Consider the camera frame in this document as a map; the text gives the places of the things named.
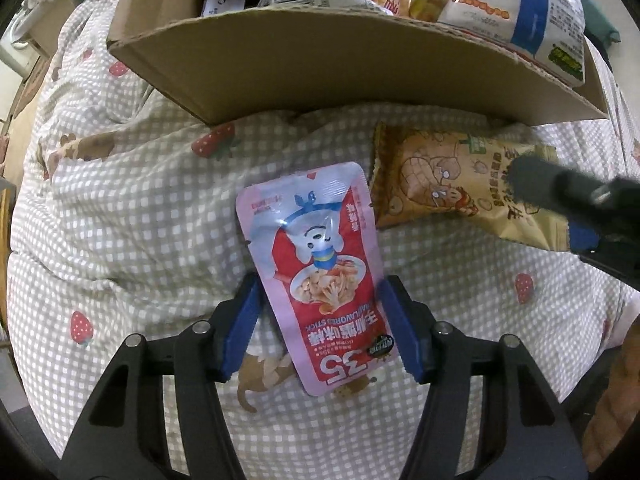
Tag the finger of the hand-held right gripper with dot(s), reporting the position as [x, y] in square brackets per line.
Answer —
[550, 185]
[582, 237]

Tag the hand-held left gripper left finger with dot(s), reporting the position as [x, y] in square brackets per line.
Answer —
[240, 330]

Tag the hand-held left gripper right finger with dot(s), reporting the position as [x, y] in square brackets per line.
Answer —
[405, 330]

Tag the pink red snack pouch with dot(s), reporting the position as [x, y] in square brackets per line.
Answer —
[320, 270]

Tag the tan peanut snack bag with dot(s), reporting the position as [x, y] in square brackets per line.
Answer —
[440, 175]

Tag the brown cardboard box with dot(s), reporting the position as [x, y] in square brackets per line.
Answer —
[325, 55]

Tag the orange textured cloth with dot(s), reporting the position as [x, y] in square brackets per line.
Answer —
[615, 400]

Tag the checked strawberry print blanket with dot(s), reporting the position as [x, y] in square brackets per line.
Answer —
[125, 210]

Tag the white blue snack bag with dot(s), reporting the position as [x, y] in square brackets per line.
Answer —
[510, 5]

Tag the small white snack packet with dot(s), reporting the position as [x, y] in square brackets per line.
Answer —
[222, 2]

